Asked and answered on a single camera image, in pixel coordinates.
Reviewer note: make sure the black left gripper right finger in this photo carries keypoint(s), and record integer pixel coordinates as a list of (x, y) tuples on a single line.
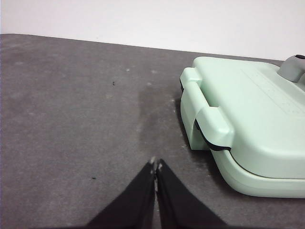
[(176, 205)]

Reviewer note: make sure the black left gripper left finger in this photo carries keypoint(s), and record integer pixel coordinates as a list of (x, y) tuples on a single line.
[(135, 205)]

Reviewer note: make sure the mint green breakfast machine base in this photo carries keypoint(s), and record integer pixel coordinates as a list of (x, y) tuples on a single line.
[(262, 188)]

